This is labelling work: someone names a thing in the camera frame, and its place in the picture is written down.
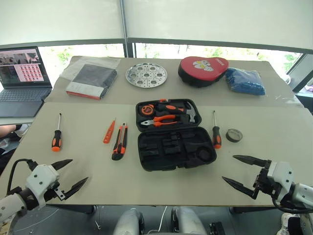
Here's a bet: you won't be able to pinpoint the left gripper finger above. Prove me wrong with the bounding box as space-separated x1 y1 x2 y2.
50 159 73 170
64 177 89 199

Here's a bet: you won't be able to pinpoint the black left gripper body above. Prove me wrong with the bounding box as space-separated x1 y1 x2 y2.
45 181 67 202

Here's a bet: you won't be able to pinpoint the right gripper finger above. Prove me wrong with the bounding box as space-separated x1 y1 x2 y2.
232 155 267 168
222 176 260 200

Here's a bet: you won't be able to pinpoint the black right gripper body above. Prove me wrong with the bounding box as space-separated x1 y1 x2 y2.
253 159 282 196

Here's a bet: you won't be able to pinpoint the orange black screwdriver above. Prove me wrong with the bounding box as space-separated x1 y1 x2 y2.
51 113 63 152
211 110 222 149

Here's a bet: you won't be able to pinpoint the black electrical tape roll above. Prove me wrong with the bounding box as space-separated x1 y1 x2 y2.
225 128 244 143

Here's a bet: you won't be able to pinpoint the orange voltage tester pen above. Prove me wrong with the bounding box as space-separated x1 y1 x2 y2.
102 118 117 144

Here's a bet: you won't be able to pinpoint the orange black utility knife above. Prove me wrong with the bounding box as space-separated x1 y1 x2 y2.
112 122 128 161

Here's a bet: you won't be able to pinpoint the black tool case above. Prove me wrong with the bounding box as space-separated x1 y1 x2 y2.
135 98 218 172

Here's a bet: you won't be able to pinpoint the grey rounded robot leg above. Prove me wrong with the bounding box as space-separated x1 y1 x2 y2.
171 207 207 235
112 208 145 235

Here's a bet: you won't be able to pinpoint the seated person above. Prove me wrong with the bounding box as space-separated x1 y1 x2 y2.
0 123 30 176

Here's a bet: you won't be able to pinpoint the dark laptop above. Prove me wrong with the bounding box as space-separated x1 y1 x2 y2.
0 46 53 118

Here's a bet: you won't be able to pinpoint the blue cloth bundle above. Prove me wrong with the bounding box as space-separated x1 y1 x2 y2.
224 68 267 96

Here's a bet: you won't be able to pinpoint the dark cloth in plastic bag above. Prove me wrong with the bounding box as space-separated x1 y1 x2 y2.
60 56 122 100

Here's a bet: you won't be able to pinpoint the orange black tape measure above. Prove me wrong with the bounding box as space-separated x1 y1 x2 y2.
141 103 156 116

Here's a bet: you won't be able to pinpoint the round metal steamer plate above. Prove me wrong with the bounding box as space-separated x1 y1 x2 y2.
125 62 169 88

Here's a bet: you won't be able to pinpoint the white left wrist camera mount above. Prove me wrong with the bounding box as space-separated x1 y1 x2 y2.
25 164 61 208

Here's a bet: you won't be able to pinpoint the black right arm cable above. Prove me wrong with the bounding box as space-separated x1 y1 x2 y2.
271 197 313 214

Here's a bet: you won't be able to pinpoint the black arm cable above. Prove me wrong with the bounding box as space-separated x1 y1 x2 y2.
271 197 313 214
6 158 39 195

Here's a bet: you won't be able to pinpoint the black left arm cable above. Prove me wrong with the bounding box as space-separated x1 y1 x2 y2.
6 158 39 195

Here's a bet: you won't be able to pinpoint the claw hammer orange black handle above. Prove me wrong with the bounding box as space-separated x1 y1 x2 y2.
156 99 198 123

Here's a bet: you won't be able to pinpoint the thin white cable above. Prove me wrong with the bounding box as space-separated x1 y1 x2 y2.
156 206 168 232

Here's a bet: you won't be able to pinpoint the orange handled pliers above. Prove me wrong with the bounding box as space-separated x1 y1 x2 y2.
140 114 182 128

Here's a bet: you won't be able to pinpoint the black window frame post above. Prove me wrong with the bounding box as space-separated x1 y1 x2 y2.
121 0 136 59

